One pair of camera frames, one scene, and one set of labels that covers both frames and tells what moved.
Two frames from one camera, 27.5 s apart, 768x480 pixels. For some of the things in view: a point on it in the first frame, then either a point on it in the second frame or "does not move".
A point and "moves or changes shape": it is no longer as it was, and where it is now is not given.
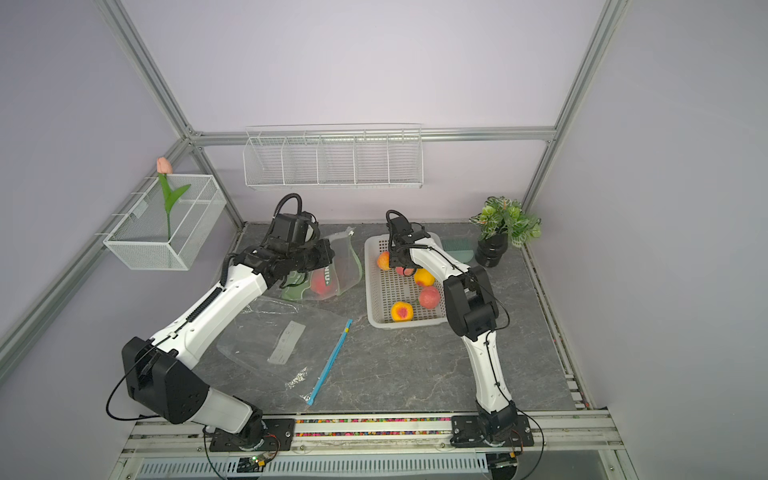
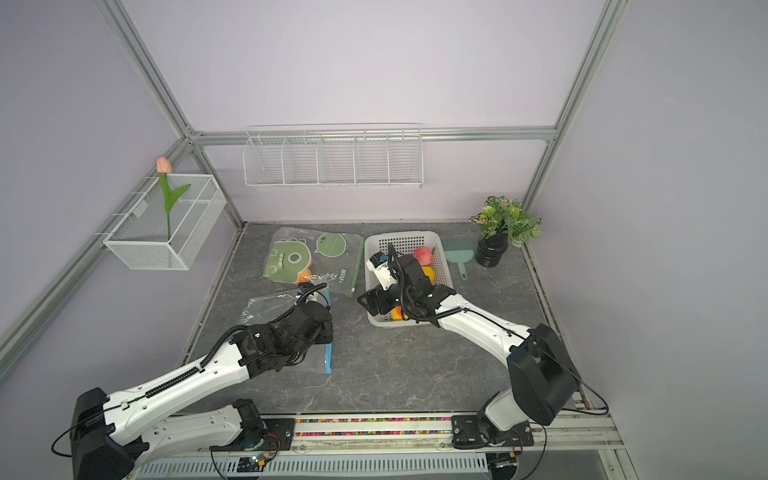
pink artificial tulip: x=164 y=168 does not move
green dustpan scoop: x=461 y=249 does not move
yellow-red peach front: x=402 y=311 does not move
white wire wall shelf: x=334 y=156 does not move
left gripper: x=326 y=254 -> x=327 y=335
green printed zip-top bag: x=326 y=282 moves or changes shape
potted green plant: x=502 y=220 does not move
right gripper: x=394 y=259 -> x=374 y=296
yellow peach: x=423 y=277 does not move
